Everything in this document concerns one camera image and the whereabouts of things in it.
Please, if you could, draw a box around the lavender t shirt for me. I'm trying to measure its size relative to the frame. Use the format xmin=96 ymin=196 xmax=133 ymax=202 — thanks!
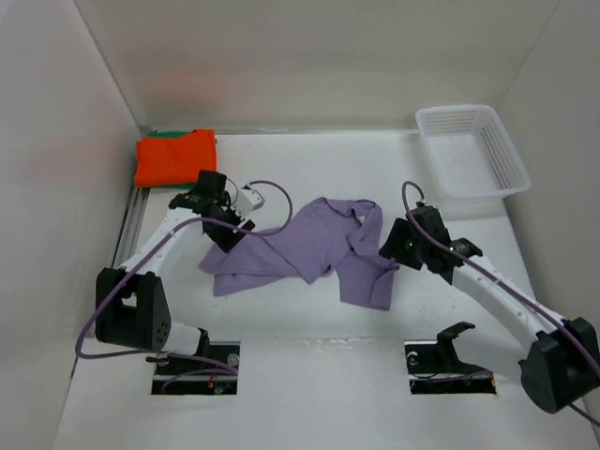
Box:
xmin=199 ymin=198 xmax=398 ymax=311

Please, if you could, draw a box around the orange t shirt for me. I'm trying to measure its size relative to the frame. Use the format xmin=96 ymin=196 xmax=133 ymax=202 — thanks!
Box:
xmin=134 ymin=128 xmax=218 ymax=188

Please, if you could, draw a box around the green t shirt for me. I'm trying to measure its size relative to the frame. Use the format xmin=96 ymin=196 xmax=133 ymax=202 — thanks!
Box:
xmin=148 ymin=130 xmax=194 ymax=190

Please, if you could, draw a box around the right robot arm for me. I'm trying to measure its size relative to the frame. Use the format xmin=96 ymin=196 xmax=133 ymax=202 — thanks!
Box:
xmin=380 ymin=202 xmax=599 ymax=413

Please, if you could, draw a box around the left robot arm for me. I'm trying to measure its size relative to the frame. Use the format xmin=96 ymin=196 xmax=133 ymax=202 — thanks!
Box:
xmin=94 ymin=171 xmax=264 ymax=374

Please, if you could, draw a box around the white plastic laundry basket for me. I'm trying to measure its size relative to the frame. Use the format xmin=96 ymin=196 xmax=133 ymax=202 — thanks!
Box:
xmin=415 ymin=104 xmax=532 ymax=203

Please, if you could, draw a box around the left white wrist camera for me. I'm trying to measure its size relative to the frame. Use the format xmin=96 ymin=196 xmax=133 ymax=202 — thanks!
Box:
xmin=232 ymin=186 xmax=265 ymax=218

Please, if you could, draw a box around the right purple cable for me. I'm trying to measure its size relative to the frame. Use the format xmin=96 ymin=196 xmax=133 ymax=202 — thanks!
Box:
xmin=401 ymin=181 xmax=600 ymax=428

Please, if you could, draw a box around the purple cable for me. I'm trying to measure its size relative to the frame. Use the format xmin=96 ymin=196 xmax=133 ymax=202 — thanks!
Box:
xmin=74 ymin=180 xmax=294 ymax=393
xmin=401 ymin=181 xmax=600 ymax=428

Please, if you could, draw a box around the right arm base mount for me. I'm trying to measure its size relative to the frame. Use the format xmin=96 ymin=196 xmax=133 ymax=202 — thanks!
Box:
xmin=404 ymin=322 xmax=497 ymax=395

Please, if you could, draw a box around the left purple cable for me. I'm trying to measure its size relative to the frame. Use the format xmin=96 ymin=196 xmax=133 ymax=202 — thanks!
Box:
xmin=74 ymin=180 xmax=294 ymax=393

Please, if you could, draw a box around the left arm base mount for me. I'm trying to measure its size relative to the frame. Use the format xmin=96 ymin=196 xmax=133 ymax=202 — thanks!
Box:
xmin=145 ymin=342 xmax=241 ymax=397

